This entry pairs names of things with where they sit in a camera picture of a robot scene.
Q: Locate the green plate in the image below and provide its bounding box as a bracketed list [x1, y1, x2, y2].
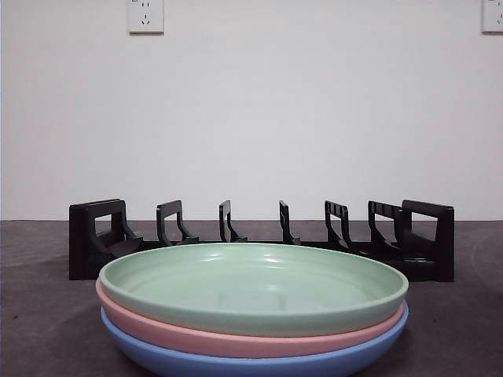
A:
[97, 242, 410, 338]

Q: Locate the pink plate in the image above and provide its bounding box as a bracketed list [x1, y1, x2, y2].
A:
[96, 278, 408, 359]

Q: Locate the blue plate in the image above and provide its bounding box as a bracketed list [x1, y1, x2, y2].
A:
[101, 304, 410, 377]

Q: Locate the black plastic dish rack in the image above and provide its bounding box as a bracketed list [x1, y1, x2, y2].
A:
[68, 199, 456, 283]

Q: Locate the white wall socket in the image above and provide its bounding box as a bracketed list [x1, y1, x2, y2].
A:
[128, 0, 165, 35]
[482, 0, 503, 34]

